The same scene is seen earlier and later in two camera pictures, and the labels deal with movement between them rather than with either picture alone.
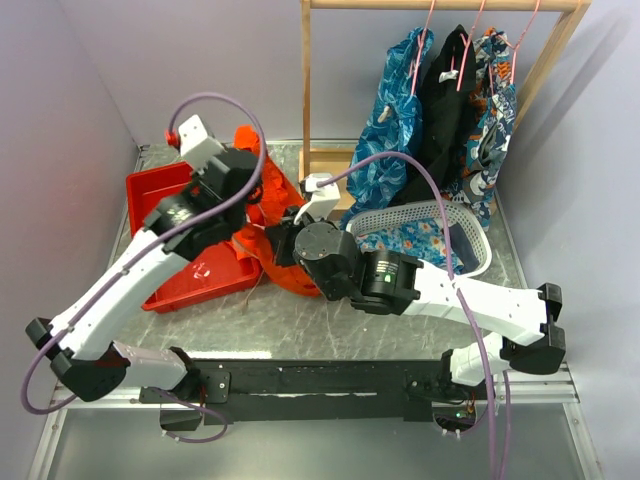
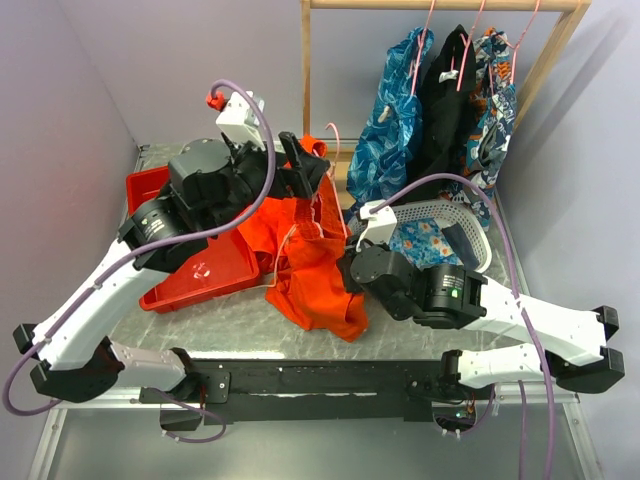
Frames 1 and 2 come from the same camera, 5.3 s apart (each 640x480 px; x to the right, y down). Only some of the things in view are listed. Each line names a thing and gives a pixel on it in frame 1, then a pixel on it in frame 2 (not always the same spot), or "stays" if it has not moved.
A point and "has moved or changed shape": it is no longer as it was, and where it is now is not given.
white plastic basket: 453,211 stays
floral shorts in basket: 424,240 stays
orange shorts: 277,201 has moved or changed shape
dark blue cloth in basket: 463,248 stays
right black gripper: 280,237 to 350,283
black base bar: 311,390 stays
